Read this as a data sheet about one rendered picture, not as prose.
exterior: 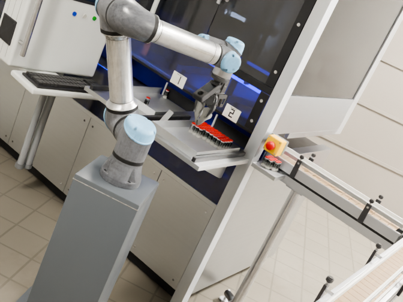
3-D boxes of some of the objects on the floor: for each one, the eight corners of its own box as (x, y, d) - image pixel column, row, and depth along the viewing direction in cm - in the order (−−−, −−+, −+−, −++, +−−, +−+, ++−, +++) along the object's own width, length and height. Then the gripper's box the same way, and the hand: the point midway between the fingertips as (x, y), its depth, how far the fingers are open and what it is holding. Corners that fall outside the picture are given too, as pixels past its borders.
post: (176, 300, 287) (379, -113, 219) (184, 308, 284) (393, -109, 216) (168, 304, 281) (374, -119, 213) (177, 311, 278) (388, -115, 211)
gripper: (235, 82, 217) (214, 130, 224) (218, 72, 221) (197, 119, 228) (224, 81, 210) (202, 130, 217) (206, 71, 214) (185, 119, 221)
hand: (197, 122), depth 220 cm, fingers closed
